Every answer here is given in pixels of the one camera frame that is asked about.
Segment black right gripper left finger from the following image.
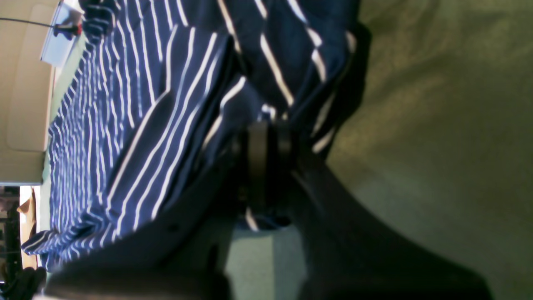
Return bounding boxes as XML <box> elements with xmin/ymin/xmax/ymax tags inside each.
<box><xmin>34</xmin><ymin>123</ymin><xmax>269</xmax><ymax>300</ymax></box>

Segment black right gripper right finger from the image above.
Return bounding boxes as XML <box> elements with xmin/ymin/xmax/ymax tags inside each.
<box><xmin>276</xmin><ymin>123</ymin><xmax>493</xmax><ymax>300</ymax></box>

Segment navy white striped T-shirt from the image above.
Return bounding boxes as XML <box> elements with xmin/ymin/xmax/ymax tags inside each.
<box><xmin>22</xmin><ymin>0</ymin><xmax>359</xmax><ymax>272</ymax></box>

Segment light green table cloth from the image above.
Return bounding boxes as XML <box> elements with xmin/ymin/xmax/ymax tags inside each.
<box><xmin>37</xmin><ymin>0</ymin><xmax>533</xmax><ymax>300</ymax></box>

